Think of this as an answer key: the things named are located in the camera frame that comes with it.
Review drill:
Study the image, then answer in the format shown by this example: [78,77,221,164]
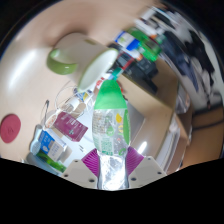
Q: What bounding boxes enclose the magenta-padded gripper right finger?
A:
[125,146,167,190]

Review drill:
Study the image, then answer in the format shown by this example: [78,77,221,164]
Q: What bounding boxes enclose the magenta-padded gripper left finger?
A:
[61,148,101,190]

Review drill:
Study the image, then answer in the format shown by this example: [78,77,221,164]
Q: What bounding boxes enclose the clear bottle with green cap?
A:
[91,79,132,191]

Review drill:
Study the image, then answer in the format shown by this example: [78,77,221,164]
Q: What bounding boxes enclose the white and blue carton box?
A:
[34,129,68,163]

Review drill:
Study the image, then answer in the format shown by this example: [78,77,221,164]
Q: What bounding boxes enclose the maroon packet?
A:
[53,111,89,143]

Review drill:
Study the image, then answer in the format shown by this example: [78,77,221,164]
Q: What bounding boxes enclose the wooden shelf unit with books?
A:
[116,56,201,171]

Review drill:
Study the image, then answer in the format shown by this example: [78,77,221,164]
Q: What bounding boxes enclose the flat round red coaster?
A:
[0,113,22,144]

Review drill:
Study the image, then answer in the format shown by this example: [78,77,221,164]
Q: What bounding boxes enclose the black box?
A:
[116,53,159,95]

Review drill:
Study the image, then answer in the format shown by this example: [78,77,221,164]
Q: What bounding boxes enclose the green plastic container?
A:
[128,28,163,63]

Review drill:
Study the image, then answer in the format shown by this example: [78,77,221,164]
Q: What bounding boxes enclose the dark hanging clothes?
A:
[159,29,216,96]

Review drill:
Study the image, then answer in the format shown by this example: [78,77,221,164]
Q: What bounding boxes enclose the small white and blue bottle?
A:
[114,30,141,52]

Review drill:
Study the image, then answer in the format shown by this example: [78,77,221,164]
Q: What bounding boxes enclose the white mug with green handle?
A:
[45,32,120,94]

